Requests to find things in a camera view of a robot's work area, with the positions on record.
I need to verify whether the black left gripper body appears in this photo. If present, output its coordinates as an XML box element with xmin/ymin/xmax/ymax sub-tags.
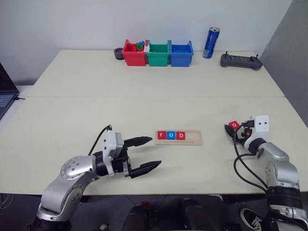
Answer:
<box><xmin>111</xmin><ymin>143</ymin><xmax>133</xmax><ymax>179</ymax></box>

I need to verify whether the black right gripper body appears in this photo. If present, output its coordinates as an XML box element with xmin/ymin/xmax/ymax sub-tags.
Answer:
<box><xmin>234</xmin><ymin>125</ymin><xmax>253</xmax><ymax>144</ymax></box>

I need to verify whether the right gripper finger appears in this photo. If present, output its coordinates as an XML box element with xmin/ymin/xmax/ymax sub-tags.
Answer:
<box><xmin>224</xmin><ymin>124</ymin><xmax>236</xmax><ymax>140</ymax></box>

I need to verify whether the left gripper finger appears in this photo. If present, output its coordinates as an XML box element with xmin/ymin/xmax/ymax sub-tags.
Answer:
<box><xmin>129</xmin><ymin>160</ymin><xmax>162</xmax><ymax>180</ymax></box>
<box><xmin>123</xmin><ymin>136</ymin><xmax>154</xmax><ymax>149</ymax></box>

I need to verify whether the wooden letter tray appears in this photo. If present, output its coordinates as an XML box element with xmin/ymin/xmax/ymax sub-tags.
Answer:
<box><xmin>154</xmin><ymin>129</ymin><xmax>204</xmax><ymax>146</ymax></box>

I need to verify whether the grey remote controller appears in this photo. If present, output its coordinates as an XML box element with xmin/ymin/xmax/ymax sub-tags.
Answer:
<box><xmin>219</xmin><ymin>51</ymin><xmax>264</xmax><ymax>71</ymax></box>

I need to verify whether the black white sneaker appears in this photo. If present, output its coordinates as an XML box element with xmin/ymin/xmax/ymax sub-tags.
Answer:
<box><xmin>239</xmin><ymin>207</ymin><xmax>266</xmax><ymax>231</ymax></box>

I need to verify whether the red plastic bin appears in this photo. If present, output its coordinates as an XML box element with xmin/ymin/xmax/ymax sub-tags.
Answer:
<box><xmin>122</xmin><ymin>38</ymin><xmax>148</xmax><ymax>67</ymax></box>

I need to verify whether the green plastic bin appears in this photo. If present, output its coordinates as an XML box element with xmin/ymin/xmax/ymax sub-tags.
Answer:
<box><xmin>145</xmin><ymin>39</ymin><xmax>170</xmax><ymax>67</ymax></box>

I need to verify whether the blue plastic bin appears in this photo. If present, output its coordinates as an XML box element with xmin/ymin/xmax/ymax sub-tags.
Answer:
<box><xmin>168</xmin><ymin>40</ymin><xmax>194</xmax><ymax>68</ymax></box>

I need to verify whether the blue drink can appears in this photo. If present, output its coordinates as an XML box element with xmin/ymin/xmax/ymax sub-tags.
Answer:
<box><xmin>202</xmin><ymin>26</ymin><xmax>221</xmax><ymax>59</ymax></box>

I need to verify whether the black round holder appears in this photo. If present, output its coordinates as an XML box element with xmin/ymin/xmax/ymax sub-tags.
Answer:
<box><xmin>114</xmin><ymin>47</ymin><xmax>126</xmax><ymax>61</ymax></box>

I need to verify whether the dark laptop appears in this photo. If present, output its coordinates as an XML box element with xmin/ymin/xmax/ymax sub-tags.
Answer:
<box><xmin>0</xmin><ymin>62</ymin><xmax>20</xmax><ymax>120</ymax></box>

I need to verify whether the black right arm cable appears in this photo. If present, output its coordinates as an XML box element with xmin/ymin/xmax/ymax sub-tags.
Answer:
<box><xmin>232</xmin><ymin>125</ymin><xmax>270</xmax><ymax>193</ymax></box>

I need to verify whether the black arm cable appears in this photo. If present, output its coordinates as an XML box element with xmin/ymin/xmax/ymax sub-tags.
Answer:
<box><xmin>232</xmin><ymin>125</ymin><xmax>270</xmax><ymax>193</ymax></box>
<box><xmin>87</xmin><ymin>124</ymin><xmax>113</xmax><ymax>156</ymax></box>

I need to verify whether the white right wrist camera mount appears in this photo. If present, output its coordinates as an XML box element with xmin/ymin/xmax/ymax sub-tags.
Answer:
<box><xmin>242</xmin><ymin>115</ymin><xmax>270</xmax><ymax>149</ymax></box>

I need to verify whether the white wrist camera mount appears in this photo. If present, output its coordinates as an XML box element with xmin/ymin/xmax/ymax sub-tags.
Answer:
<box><xmin>101</xmin><ymin>129</ymin><xmax>125</xmax><ymax>178</ymax></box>
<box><xmin>242</xmin><ymin>115</ymin><xmax>270</xmax><ymax>149</ymax></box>

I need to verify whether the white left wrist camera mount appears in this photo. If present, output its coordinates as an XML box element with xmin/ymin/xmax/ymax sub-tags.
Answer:
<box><xmin>101</xmin><ymin>129</ymin><xmax>125</xmax><ymax>178</ymax></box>

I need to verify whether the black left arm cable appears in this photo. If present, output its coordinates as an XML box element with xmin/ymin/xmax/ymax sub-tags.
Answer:
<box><xmin>87</xmin><ymin>124</ymin><xmax>113</xmax><ymax>156</ymax></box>

